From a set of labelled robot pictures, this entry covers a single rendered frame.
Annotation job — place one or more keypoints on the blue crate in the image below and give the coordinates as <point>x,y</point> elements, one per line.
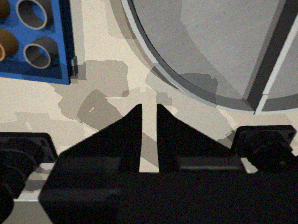
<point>16,66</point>

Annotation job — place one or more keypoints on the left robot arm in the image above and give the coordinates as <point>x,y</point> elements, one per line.
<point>21,153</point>

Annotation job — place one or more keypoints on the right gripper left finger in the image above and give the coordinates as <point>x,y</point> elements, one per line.
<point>117,146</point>

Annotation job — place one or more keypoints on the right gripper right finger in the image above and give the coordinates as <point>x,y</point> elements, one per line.
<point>182,148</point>

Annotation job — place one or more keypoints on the dark grey hollow cylinder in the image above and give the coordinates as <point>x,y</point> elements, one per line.
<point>35,58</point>
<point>27,16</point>

